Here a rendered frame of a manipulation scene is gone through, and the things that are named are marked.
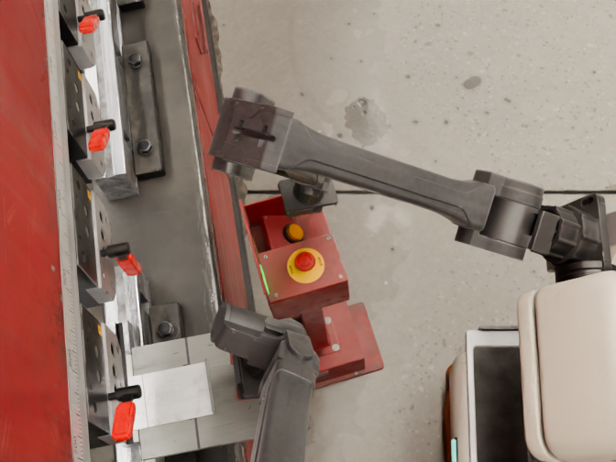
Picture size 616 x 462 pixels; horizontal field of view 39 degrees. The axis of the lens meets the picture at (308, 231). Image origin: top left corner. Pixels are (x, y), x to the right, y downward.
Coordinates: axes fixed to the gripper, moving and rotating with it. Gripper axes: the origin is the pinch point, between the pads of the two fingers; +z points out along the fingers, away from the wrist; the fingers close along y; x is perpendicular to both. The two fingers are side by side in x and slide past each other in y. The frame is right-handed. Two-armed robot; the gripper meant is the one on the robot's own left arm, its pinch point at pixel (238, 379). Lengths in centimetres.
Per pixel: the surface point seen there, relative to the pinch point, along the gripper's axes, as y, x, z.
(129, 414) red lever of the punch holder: 8.8, -23.0, -18.6
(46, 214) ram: -12.5, -33.7, -29.7
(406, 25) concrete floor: -130, 102, 60
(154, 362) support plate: -5.7, -10.5, 8.3
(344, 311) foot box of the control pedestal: -36, 62, 69
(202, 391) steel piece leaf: 0.5, -4.5, 4.6
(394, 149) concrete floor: -86, 90, 67
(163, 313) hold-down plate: -17.0, -5.3, 16.4
